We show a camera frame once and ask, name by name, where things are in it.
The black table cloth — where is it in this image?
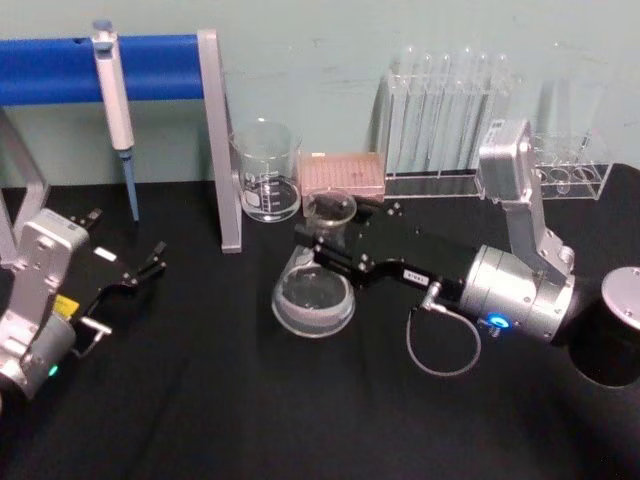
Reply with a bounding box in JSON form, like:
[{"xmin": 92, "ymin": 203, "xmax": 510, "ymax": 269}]
[{"xmin": 0, "ymin": 162, "xmax": 640, "ymax": 480}]

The clear glass beaker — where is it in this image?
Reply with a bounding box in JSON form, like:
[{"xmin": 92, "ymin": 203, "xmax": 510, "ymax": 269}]
[{"xmin": 229, "ymin": 118, "xmax": 303, "ymax": 224}]

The small clear acrylic rack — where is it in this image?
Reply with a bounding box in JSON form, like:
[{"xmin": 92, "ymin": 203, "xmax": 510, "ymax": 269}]
[{"xmin": 528, "ymin": 131, "xmax": 614, "ymax": 202}]

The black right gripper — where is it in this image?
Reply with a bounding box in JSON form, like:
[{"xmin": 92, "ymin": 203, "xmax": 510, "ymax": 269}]
[{"xmin": 294, "ymin": 200, "xmax": 481, "ymax": 304}]

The clear glass test tube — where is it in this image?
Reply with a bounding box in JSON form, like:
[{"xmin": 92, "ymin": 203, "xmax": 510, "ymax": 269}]
[
  {"xmin": 420, "ymin": 53, "xmax": 436, "ymax": 172},
  {"xmin": 438, "ymin": 53, "xmax": 453, "ymax": 172},
  {"xmin": 403, "ymin": 43, "xmax": 419, "ymax": 172},
  {"xmin": 459, "ymin": 45, "xmax": 475, "ymax": 171},
  {"xmin": 493, "ymin": 53, "xmax": 509, "ymax": 126},
  {"xmin": 476, "ymin": 51, "xmax": 492, "ymax": 161}
]

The white pipette blue tip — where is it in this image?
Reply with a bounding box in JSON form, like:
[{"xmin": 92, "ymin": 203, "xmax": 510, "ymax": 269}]
[{"xmin": 91, "ymin": 18, "xmax": 142, "ymax": 223}]

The clear acrylic test tube rack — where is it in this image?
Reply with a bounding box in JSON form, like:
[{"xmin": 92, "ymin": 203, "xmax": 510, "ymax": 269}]
[{"xmin": 373, "ymin": 68, "xmax": 512, "ymax": 199}]

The clear glass conical flask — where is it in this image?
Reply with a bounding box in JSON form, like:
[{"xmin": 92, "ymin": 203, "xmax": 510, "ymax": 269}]
[{"xmin": 270, "ymin": 189, "xmax": 359, "ymax": 340}]

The pink pipette tip box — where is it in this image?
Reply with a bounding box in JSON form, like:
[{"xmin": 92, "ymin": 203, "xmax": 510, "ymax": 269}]
[{"xmin": 298, "ymin": 151, "xmax": 388, "ymax": 202}]

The blue bar grey stand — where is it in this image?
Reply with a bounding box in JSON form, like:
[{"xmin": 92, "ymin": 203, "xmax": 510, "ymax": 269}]
[{"xmin": 0, "ymin": 29, "xmax": 246, "ymax": 267}]

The right gripper grey cable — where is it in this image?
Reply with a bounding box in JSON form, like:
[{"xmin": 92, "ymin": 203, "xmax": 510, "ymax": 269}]
[{"xmin": 406, "ymin": 281, "xmax": 484, "ymax": 377}]

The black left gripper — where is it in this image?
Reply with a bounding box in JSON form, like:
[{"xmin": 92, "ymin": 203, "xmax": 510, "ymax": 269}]
[{"xmin": 52, "ymin": 208, "xmax": 169, "ymax": 322}]

